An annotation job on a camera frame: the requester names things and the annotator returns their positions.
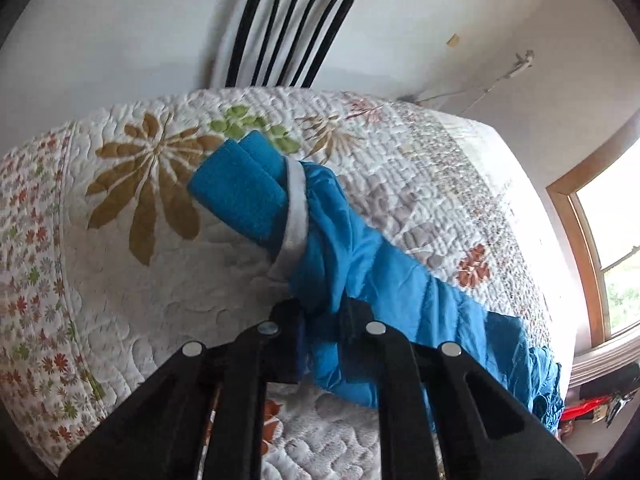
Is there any white wall cord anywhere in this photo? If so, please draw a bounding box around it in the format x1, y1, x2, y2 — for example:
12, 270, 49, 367
397, 50, 535, 106

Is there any red object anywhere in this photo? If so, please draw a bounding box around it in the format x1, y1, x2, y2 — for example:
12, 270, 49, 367
562, 395, 613, 421

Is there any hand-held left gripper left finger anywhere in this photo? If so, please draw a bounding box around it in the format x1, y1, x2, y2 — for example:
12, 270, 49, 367
57, 299, 309, 480

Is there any white pleated curtain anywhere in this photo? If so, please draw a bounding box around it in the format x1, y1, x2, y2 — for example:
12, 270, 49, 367
570, 347, 640, 388

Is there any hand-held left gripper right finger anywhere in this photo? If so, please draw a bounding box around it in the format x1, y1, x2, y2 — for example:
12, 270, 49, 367
339, 299, 586, 480

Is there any white floral quilt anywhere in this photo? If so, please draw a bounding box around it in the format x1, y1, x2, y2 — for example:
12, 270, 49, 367
0, 87, 568, 480

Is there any black object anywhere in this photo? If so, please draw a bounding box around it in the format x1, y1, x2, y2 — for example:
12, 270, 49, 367
606, 364, 640, 427

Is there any black spindle-back chair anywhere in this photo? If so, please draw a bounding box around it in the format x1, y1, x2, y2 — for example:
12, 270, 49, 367
210, 0, 358, 90

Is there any wooden window frame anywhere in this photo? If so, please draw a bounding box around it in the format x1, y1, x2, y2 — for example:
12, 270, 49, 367
546, 110, 640, 361

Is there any blue jacket with white trim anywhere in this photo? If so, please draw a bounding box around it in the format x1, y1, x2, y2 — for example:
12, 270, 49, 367
187, 130, 566, 436

